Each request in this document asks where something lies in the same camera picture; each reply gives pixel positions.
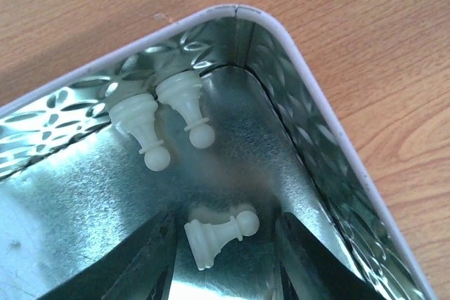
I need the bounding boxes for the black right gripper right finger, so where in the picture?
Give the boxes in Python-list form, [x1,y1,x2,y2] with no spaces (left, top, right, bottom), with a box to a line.
[274,212,384,299]

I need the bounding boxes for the silver embossed tin tray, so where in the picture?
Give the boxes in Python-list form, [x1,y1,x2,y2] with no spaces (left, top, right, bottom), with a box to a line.
[1,4,436,299]

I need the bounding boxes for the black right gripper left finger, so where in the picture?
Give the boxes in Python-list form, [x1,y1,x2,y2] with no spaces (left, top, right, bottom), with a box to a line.
[40,211,177,299]

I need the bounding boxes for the white chess pawn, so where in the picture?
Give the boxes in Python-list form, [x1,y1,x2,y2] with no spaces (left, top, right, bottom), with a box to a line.
[108,93,171,171]
[184,211,260,270]
[155,70,215,149]

